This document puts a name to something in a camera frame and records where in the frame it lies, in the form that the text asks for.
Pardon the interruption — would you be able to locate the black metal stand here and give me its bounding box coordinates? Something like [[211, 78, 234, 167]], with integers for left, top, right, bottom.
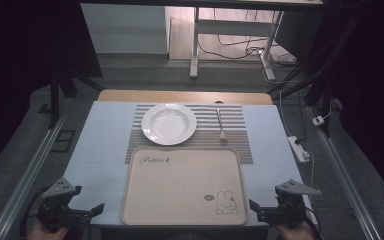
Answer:
[[267, 13, 364, 138], [47, 64, 105, 130]]

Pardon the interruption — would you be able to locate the person's left hand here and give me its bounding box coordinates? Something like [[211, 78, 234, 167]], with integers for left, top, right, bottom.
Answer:
[[26, 219, 70, 240]]

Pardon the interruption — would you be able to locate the white table sheet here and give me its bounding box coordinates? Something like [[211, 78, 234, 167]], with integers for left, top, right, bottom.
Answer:
[[63, 100, 313, 228]]

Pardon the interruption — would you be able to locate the white desk frame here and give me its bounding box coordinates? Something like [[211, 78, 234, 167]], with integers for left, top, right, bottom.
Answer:
[[189, 6, 286, 81]]

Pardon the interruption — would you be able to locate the white power strip cable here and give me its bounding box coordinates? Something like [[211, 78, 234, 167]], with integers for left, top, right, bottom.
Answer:
[[307, 151, 316, 188]]

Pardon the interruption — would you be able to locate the striped woven placemat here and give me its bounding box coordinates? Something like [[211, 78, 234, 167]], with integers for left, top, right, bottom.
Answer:
[[124, 103, 254, 165]]

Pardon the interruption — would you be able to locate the tangle of floor cables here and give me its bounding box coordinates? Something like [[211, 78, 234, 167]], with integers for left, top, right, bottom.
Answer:
[[198, 8, 298, 69]]

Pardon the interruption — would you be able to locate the aluminium rail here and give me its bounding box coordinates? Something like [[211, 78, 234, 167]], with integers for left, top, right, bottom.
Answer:
[[307, 106, 383, 240], [0, 111, 68, 240]]

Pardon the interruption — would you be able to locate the white cabinet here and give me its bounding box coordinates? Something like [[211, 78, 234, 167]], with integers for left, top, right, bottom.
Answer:
[[80, 3, 171, 55]]

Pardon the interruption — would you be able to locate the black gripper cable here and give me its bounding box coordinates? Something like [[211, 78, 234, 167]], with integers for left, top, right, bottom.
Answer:
[[19, 185, 49, 240], [304, 206, 323, 240]]

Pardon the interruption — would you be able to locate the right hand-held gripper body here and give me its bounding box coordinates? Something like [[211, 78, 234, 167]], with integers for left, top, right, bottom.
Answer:
[[256, 178, 323, 230]]

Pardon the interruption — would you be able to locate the person's right hand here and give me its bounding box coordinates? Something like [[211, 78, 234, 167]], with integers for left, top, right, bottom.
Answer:
[[275, 219, 320, 240]]

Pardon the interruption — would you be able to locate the pale fork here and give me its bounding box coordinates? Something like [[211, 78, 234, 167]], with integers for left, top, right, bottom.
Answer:
[[215, 108, 229, 143]]

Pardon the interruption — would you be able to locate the beige tray with rabbit print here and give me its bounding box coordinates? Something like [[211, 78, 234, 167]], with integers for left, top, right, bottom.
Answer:
[[120, 146, 250, 227]]

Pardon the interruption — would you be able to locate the white deep plate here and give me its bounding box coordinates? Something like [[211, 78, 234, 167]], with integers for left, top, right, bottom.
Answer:
[[141, 102, 198, 146]]

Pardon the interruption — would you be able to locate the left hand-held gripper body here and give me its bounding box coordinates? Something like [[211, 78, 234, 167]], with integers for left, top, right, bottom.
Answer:
[[37, 177, 93, 233]]

